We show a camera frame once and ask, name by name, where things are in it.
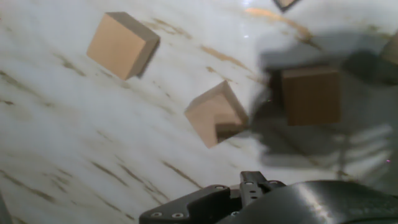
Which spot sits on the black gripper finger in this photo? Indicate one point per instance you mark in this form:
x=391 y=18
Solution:
x=202 y=205

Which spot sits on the white marble pattern sheet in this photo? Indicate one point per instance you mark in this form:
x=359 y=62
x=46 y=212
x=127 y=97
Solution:
x=77 y=140

